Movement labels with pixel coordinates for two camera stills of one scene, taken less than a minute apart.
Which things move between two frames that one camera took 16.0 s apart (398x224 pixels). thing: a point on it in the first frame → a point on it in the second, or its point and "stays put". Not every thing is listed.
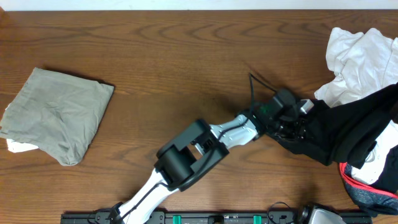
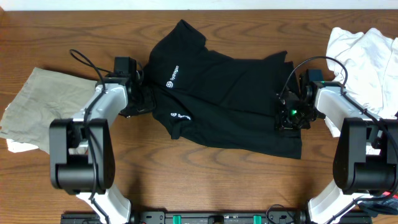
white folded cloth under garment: [15, 147] stays put
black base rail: [199, 218] stays put
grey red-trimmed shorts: [367, 197] stays put
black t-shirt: [346, 132] → [201, 94]
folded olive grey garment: [58, 113] stays put
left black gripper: [292, 130] → [140, 101]
